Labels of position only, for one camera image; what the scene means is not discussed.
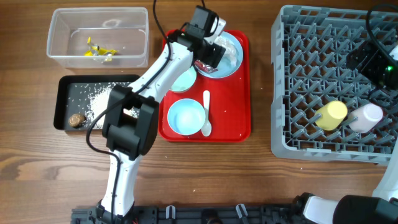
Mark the pink plastic cup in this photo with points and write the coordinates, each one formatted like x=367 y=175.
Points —
x=365 y=118

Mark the light blue plate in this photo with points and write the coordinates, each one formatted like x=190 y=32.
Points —
x=224 y=67

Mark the crumpled white tissue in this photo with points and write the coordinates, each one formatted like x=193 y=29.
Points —
x=230 y=50

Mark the clear plastic bin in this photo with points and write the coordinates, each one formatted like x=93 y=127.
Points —
x=125 y=29

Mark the white rice pile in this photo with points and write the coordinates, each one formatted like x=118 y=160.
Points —
x=89 y=99

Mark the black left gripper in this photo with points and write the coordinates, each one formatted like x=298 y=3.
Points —
x=212 y=54

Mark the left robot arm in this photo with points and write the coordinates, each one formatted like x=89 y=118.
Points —
x=131 y=117

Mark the yellow plastic cup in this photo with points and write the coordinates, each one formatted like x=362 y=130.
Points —
x=332 y=114

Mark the red serving tray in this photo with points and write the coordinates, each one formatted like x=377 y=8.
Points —
x=230 y=105

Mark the light blue bowl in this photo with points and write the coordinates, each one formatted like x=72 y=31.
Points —
x=186 y=116

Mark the yellow foil wrapper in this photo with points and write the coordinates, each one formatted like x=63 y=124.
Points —
x=95 y=50

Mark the red foil wrapper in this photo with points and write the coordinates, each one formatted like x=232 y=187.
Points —
x=201 y=66

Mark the mint green bowl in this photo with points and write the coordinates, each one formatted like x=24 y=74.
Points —
x=185 y=81

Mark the brown mushroom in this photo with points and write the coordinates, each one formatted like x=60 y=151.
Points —
x=76 y=120

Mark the grey dishwasher rack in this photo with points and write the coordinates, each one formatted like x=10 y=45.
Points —
x=309 y=50

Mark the white plastic spoon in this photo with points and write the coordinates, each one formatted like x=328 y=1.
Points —
x=206 y=128

